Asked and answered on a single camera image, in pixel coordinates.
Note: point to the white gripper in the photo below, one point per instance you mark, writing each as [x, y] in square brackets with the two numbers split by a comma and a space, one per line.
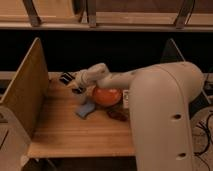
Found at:
[88, 77]

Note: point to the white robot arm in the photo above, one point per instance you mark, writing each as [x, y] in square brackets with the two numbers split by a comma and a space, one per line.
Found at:
[159, 97]

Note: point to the orange ceramic bowl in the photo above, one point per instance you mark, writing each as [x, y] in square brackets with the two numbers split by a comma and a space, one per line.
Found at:
[106, 97]

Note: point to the white rectangular eraser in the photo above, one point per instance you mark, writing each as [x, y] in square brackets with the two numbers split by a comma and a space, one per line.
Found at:
[125, 99]

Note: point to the black striped small object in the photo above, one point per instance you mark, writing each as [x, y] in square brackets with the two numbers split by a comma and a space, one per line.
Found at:
[66, 78]

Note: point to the blue cloth piece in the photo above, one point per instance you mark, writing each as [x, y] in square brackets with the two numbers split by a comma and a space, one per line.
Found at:
[84, 110]

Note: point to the dark brown oblong object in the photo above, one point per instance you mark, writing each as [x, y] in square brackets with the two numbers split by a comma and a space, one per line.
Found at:
[117, 115]

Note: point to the wooden left divider panel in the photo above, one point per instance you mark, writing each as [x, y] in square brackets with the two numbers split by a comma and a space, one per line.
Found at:
[21, 103]

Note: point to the black right divider panel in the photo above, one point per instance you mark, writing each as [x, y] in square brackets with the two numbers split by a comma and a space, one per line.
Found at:
[189, 76]

